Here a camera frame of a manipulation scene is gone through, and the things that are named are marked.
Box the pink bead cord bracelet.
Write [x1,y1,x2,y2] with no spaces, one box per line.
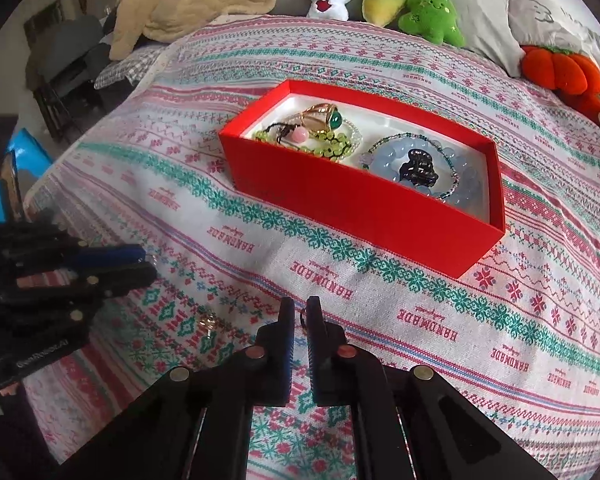
[267,117,311,148]

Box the blue plastic stool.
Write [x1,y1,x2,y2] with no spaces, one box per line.
[0,129,56,223]

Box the light blue bead bracelet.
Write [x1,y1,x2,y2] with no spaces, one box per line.
[367,140,481,206]

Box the patterned bedspread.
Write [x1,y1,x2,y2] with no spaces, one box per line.
[22,12,600,480]

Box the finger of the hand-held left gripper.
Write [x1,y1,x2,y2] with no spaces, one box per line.
[0,261,159,308]
[10,240,147,270]

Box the dark chair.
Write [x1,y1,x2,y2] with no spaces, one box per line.
[25,12,116,143]

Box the red cardboard box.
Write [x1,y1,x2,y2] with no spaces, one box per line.
[217,79,507,280]

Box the green tree plush toy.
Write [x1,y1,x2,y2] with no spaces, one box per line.
[397,0,467,50]

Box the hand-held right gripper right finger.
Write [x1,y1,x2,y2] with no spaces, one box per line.
[306,296,556,480]

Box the black bead charm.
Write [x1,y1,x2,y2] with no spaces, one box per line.
[397,149,438,188]

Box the gold ring with green stone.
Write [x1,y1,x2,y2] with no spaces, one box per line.
[300,102,348,131]

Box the beige quilted blanket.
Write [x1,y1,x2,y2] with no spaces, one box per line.
[109,0,296,61]

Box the orange pumpkin plush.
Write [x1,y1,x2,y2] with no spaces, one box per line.
[520,45,600,121]

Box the clear bead bracelet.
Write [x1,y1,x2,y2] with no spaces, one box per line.
[337,120,363,153]

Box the grey checked sheet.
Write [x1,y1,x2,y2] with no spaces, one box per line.
[94,42,173,91]

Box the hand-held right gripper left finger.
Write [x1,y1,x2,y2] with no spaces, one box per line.
[75,297,297,480]

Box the white printed pillow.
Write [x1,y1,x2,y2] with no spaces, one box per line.
[507,0,600,91]

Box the green bead bracelet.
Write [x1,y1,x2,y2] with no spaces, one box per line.
[254,130,353,163]

